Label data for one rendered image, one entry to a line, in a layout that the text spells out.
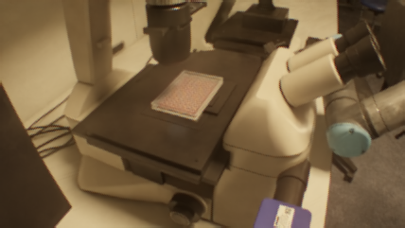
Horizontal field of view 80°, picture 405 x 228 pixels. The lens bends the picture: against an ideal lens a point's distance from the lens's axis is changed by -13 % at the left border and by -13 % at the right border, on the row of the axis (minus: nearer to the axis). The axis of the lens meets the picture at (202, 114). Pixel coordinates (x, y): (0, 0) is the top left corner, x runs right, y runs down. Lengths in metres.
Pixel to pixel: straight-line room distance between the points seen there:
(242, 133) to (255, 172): 0.07
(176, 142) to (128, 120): 0.10
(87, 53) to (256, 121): 0.34
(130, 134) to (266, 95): 0.22
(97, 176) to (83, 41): 0.28
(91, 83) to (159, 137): 0.22
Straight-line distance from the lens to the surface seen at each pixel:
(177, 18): 0.41
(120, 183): 0.59
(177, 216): 0.51
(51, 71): 0.98
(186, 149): 0.41
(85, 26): 0.52
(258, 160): 0.39
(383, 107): 0.62
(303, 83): 0.36
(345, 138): 0.61
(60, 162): 0.76
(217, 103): 0.48
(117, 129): 0.46
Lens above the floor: 1.24
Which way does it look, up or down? 38 degrees down
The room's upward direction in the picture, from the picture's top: 1 degrees counter-clockwise
